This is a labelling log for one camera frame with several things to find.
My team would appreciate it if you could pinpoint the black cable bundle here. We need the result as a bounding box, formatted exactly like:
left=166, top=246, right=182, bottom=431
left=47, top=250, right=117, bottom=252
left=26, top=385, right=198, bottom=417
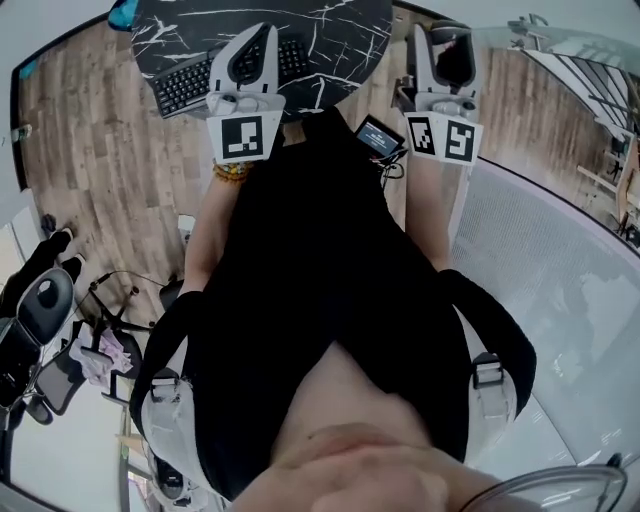
left=369, top=148, right=407, bottom=192

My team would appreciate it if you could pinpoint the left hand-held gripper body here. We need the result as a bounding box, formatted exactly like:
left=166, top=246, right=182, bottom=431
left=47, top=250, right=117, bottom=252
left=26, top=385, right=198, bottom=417
left=205, top=91, right=288, bottom=166

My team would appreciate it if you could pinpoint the black mesh office chair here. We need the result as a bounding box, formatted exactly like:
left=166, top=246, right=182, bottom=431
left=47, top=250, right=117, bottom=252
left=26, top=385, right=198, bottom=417
left=37, top=269, right=157, bottom=417

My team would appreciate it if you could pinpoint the wooden stand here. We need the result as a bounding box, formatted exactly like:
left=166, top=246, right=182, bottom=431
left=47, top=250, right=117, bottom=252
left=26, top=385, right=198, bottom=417
left=574, top=134, right=640, bottom=247

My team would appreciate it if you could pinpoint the white floor box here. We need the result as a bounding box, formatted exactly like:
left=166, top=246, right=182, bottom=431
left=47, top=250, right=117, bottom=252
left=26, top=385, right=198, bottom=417
left=177, top=213, right=198, bottom=247

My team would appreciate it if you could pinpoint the office chair with headrest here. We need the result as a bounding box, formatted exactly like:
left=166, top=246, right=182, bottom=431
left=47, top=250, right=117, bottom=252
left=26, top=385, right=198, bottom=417
left=0, top=267, right=76, bottom=436

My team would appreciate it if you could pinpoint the black keyboard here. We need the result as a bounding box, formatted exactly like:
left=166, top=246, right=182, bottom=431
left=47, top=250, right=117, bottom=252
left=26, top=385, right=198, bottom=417
left=152, top=37, right=309, bottom=120

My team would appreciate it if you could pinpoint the black chair seat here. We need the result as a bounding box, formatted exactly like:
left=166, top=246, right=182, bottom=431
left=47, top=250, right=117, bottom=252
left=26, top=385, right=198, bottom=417
left=159, top=278, right=187, bottom=312

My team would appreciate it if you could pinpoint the person's right forearm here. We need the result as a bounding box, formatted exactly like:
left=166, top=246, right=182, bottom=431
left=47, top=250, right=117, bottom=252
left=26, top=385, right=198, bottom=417
left=403, top=152, right=464, bottom=274

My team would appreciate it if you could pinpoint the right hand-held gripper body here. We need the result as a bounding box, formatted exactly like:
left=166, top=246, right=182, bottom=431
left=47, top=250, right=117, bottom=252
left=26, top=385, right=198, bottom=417
left=403, top=91, right=486, bottom=166

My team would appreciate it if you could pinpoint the amber bead bracelet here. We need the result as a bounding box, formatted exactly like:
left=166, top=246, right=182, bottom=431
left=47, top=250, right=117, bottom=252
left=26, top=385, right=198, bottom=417
left=212, top=160, right=256, bottom=186

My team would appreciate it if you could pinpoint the white shoulder strap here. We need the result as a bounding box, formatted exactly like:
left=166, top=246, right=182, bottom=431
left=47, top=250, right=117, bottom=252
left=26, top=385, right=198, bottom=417
left=132, top=368, right=222, bottom=507
left=468, top=351, right=517, bottom=442

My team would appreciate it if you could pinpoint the small screen device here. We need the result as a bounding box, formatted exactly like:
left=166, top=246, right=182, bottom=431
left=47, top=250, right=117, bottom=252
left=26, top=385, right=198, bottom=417
left=354, top=113, right=407, bottom=159

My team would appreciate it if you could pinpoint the person's left forearm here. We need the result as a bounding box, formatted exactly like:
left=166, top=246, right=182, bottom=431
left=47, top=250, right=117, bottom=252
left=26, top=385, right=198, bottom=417
left=182, top=159, right=256, bottom=302

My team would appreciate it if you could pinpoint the black stair railing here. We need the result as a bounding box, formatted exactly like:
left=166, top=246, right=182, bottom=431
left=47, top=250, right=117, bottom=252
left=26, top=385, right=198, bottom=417
left=524, top=47, right=640, bottom=147

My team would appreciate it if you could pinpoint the person's black top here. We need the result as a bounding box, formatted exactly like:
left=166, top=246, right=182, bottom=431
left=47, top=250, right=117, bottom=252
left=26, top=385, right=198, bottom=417
left=128, top=104, right=539, bottom=501

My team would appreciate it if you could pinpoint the black floor cable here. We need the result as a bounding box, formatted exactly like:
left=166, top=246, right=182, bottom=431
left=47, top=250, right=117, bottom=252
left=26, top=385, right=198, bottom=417
left=89, top=269, right=182, bottom=302

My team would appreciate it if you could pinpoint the pale crumpled cloth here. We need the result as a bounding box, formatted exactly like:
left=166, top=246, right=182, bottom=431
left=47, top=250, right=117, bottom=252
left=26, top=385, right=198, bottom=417
left=68, top=332, right=133, bottom=387

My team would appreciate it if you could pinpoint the grey office chair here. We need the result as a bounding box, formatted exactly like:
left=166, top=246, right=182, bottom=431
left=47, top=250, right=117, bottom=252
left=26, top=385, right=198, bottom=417
left=149, top=449, right=197, bottom=507

